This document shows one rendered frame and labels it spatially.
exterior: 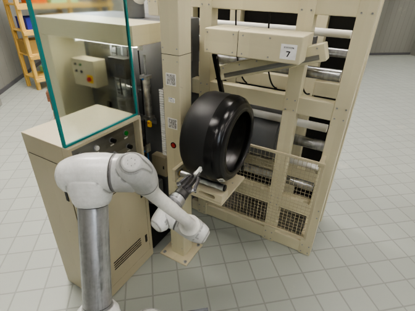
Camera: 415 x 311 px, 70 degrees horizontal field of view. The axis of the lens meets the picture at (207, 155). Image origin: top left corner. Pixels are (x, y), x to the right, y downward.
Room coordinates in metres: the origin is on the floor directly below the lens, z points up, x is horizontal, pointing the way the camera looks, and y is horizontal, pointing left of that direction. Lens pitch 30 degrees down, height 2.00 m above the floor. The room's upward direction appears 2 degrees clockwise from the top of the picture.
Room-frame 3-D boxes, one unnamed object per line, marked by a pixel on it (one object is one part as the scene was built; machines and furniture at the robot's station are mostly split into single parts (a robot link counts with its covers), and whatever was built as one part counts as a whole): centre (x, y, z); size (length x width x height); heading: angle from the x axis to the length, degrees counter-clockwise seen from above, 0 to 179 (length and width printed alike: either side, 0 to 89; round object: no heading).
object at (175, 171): (1.81, 0.12, 0.90); 0.40 x 0.03 x 0.10; 151
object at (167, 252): (1.83, 0.20, 0.01); 0.27 x 0.27 x 0.02; 61
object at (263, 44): (1.92, -0.28, 1.71); 0.61 x 0.25 x 0.15; 61
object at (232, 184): (1.72, -0.03, 0.80); 0.37 x 0.36 x 0.02; 151
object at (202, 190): (1.60, 0.04, 0.84); 0.36 x 0.09 x 0.06; 61
